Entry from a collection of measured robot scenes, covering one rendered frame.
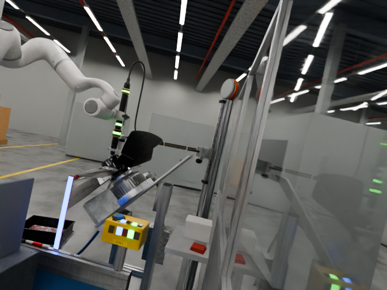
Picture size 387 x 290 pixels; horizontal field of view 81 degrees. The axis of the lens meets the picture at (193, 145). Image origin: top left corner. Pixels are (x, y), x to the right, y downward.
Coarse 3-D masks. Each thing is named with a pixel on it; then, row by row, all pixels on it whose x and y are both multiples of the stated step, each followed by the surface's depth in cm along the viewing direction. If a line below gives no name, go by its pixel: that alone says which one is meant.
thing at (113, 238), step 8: (112, 216) 94; (128, 216) 99; (104, 224) 91; (112, 224) 90; (120, 224) 90; (128, 224) 90; (144, 224) 94; (104, 232) 91; (144, 232) 92; (104, 240) 91; (112, 240) 90; (120, 240) 90; (128, 240) 90; (136, 240) 89; (144, 240) 95; (128, 248) 90; (136, 248) 89
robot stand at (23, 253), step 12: (12, 252) 80; (24, 252) 82; (36, 252) 83; (0, 264) 73; (12, 264) 74; (24, 264) 78; (36, 264) 84; (0, 276) 70; (12, 276) 74; (24, 276) 80; (0, 288) 71; (12, 288) 76; (24, 288) 81
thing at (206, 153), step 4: (200, 148) 160; (204, 148) 159; (208, 148) 163; (212, 148) 164; (196, 152) 164; (200, 152) 159; (204, 152) 159; (208, 152) 161; (212, 152) 162; (200, 156) 158; (204, 156) 160; (208, 156) 161; (212, 156) 164
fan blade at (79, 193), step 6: (90, 180) 141; (96, 180) 139; (78, 186) 143; (84, 186) 138; (90, 186) 137; (96, 186) 136; (72, 192) 140; (78, 192) 136; (84, 192) 135; (90, 192) 134; (72, 198) 134; (78, 198) 132; (72, 204) 129
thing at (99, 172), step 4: (100, 168) 129; (84, 172) 122; (88, 172) 120; (92, 172) 120; (96, 172) 120; (100, 172) 122; (104, 172) 123; (108, 172) 125; (112, 172) 127; (80, 176) 113; (84, 176) 112; (88, 176) 112; (96, 176) 111; (100, 176) 111; (104, 176) 112; (64, 180) 113
